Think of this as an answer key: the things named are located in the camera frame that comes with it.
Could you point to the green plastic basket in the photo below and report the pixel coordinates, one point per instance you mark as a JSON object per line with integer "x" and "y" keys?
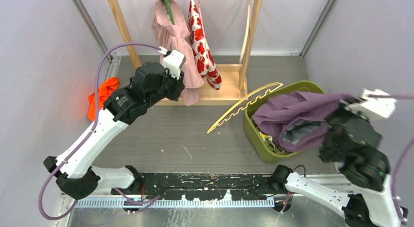
{"x": 252, "y": 134}

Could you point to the orange cloth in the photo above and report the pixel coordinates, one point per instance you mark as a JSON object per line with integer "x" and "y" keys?
{"x": 104, "y": 92}

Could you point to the purple skirt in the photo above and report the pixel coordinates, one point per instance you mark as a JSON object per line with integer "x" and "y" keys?
{"x": 297, "y": 121}

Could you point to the wooden clothes rack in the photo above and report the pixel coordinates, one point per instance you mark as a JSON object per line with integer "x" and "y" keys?
{"x": 233, "y": 75}

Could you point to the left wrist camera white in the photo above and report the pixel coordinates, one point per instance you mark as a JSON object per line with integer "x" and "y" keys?
{"x": 172, "y": 60}

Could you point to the pink dress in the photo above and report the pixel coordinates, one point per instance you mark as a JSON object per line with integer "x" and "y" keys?
{"x": 171, "y": 32}

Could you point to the yellow hanger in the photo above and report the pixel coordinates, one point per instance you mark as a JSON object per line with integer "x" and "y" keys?
{"x": 244, "y": 103}

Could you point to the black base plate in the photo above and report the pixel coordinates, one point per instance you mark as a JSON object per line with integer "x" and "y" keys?
{"x": 183, "y": 190}

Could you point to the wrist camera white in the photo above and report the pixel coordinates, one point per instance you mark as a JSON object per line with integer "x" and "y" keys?
{"x": 172, "y": 60}
{"x": 373, "y": 105}

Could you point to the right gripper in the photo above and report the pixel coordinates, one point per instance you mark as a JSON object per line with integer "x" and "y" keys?
{"x": 339, "y": 108}

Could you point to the red floral garment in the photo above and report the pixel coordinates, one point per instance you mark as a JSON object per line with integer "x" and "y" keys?
{"x": 204, "y": 60}

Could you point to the lemon print skirt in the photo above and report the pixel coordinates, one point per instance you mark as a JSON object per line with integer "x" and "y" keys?
{"x": 268, "y": 140}

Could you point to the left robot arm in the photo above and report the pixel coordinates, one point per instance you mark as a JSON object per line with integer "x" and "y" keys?
{"x": 76, "y": 176}

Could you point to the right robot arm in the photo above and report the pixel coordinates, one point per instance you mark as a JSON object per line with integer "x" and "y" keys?
{"x": 372, "y": 204}

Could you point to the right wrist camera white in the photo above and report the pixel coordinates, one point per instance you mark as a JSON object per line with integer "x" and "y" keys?
{"x": 373, "y": 105}

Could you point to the beige wooden hanger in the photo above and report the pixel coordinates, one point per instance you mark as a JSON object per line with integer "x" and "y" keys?
{"x": 243, "y": 50}

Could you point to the green hanger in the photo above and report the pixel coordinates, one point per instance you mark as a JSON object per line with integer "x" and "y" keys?
{"x": 169, "y": 11}

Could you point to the pink hanger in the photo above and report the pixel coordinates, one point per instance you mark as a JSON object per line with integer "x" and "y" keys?
{"x": 198, "y": 6}

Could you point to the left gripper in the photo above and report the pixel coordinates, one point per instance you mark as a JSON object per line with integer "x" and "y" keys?
{"x": 178, "y": 85}

